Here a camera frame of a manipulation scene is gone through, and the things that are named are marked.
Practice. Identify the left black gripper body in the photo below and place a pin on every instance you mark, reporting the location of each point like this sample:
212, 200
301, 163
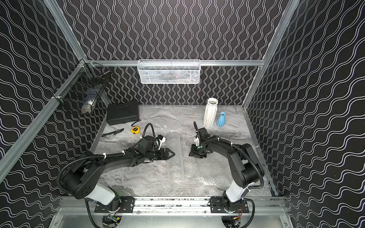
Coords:
162, 154

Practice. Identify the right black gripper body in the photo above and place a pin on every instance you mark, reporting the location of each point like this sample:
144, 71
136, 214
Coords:
196, 152

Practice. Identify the white ribbed vase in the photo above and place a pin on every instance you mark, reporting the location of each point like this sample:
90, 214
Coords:
210, 112

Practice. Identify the light blue ribbed vase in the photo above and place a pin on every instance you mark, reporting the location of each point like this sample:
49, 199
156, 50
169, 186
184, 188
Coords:
221, 120

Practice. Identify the bubble wrap roll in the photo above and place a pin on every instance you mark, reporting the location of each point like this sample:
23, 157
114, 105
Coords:
175, 164

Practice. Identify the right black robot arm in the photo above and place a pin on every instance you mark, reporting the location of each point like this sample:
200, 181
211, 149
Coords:
246, 170

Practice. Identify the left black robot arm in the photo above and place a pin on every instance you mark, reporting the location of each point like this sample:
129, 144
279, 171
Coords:
80, 177

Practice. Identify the yellow tape measure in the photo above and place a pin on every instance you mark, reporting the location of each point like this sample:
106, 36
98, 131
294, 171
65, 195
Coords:
135, 130

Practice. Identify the black utility knife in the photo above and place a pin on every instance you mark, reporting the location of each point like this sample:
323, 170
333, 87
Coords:
106, 135

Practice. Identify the black plastic tool case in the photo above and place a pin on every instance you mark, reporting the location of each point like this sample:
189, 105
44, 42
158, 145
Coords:
120, 113

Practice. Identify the wrapped item in black basket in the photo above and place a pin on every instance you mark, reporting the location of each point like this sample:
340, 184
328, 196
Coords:
89, 99

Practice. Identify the white mesh basket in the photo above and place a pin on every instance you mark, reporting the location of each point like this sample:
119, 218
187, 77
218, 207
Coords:
169, 71

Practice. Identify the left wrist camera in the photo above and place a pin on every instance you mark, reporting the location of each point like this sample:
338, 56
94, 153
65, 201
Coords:
150, 143

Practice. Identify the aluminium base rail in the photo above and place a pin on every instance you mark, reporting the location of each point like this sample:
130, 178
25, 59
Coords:
197, 206

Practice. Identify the black wire basket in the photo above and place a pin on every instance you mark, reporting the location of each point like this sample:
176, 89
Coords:
91, 75

